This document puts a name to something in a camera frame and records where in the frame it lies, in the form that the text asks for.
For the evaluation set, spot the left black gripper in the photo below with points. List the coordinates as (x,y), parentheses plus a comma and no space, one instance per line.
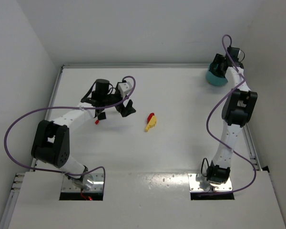
(119,106)

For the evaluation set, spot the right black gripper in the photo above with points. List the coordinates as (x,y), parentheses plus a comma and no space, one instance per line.
(218,67)

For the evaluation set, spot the red curved lego brick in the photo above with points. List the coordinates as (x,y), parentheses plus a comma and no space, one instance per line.
(150,116)

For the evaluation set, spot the black square lego plate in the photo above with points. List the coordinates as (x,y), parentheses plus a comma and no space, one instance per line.
(101,116)

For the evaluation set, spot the yellow lego assembly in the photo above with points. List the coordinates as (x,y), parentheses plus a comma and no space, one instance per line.
(151,123)

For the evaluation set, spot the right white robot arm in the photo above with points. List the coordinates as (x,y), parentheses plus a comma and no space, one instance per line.
(236,112)

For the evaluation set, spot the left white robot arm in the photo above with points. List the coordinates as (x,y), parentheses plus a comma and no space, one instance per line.
(52,139)

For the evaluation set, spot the teal divided round container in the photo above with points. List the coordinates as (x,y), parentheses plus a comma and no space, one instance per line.
(215,80)

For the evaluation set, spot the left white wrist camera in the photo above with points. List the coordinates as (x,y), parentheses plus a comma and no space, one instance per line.
(124,88)

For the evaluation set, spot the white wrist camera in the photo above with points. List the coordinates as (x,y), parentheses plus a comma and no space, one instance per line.
(124,88)
(241,55)

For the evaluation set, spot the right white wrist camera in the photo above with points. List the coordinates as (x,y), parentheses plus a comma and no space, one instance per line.
(241,55)

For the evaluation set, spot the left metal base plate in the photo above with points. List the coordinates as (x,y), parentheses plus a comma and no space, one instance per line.
(93,183)

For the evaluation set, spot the metal base plate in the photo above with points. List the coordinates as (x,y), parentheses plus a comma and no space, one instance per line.
(93,183)
(199,184)

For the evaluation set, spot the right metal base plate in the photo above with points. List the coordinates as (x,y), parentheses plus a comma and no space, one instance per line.
(199,184)

